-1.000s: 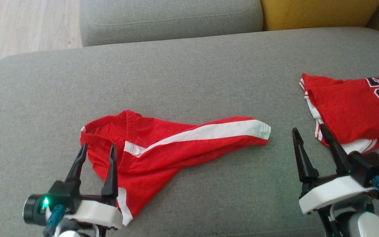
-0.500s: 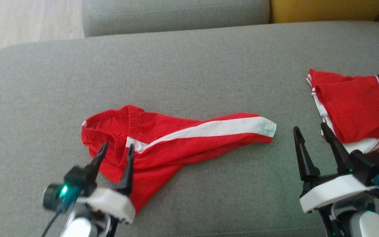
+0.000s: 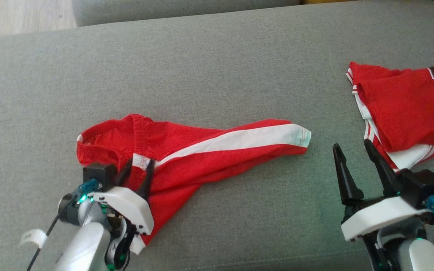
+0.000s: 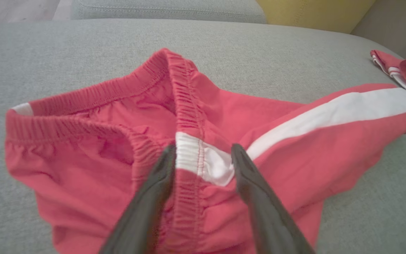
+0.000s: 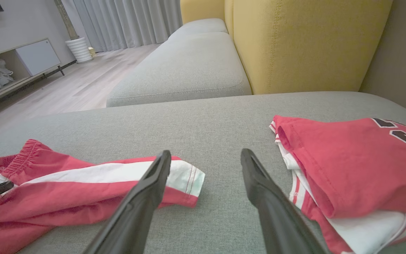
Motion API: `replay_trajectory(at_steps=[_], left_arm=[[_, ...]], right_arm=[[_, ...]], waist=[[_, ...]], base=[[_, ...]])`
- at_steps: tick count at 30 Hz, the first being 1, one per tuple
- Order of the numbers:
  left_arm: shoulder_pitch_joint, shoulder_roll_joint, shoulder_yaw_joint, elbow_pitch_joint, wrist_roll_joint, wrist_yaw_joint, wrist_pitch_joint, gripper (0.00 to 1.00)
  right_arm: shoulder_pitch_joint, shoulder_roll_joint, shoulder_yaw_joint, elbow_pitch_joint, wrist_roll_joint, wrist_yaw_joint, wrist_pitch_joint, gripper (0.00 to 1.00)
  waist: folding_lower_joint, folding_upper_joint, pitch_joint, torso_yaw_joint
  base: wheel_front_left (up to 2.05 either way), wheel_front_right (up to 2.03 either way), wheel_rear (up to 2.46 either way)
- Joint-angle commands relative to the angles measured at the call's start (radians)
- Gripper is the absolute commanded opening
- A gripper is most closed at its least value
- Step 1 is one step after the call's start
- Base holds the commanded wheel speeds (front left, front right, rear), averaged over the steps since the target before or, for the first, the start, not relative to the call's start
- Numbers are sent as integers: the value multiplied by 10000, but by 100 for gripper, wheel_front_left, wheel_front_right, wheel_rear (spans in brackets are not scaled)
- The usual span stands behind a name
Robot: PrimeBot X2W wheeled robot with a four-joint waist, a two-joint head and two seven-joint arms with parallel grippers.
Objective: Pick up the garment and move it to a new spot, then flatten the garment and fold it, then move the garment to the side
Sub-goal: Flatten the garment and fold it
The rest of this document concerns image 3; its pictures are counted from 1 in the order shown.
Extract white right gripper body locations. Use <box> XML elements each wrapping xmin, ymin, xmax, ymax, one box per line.
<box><xmin>341</xmin><ymin>195</ymin><xmax>428</xmax><ymax>241</ymax></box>

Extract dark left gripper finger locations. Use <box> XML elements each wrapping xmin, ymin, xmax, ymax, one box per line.
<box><xmin>136</xmin><ymin>159</ymin><xmax>155</xmax><ymax>200</ymax></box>
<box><xmin>116</xmin><ymin>158</ymin><xmax>133</xmax><ymax>187</ymax></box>

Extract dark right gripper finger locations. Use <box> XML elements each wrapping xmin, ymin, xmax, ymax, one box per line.
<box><xmin>333</xmin><ymin>143</ymin><xmax>364</xmax><ymax>206</ymax></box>
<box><xmin>364</xmin><ymin>139</ymin><xmax>402</xmax><ymax>197</ymax></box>

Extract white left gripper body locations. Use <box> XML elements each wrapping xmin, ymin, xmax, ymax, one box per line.
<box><xmin>88</xmin><ymin>187</ymin><xmax>154</xmax><ymax>236</ymax></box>

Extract red shorts with white stripe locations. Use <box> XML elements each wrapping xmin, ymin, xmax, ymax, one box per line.
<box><xmin>76</xmin><ymin>114</ymin><xmax>312</xmax><ymax>255</ymax></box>

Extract red jersey with number print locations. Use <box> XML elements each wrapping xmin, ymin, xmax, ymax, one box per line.
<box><xmin>346</xmin><ymin>62</ymin><xmax>434</xmax><ymax>172</ymax></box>

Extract grey sofa seat cushion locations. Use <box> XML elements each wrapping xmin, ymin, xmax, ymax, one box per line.
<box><xmin>0</xmin><ymin>0</ymin><xmax>434</xmax><ymax>271</ymax></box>

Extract grey sofa back cushion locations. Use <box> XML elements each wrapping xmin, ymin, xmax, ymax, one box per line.
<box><xmin>72</xmin><ymin>0</ymin><xmax>302</xmax><ymax>27</ymax></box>

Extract white cable label tag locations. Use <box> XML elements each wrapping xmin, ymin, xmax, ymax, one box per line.
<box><xmin>19</xmin><ymin>229</ymin><xmax>47</xmax><ymax>249</ymax></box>

